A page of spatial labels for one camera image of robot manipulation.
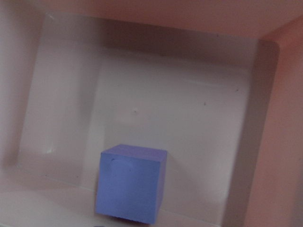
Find purple foam block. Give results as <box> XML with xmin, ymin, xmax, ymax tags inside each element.
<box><xmin>95</xmin><ymin>144</ymin><xmax>167</xmax><ymax>224</ymax></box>

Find pink plastic bin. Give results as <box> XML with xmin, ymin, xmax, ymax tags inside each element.
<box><xmin>0</xmin><ymin>0</ymin><xmax>303</xmax><ymax>227</ymax></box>

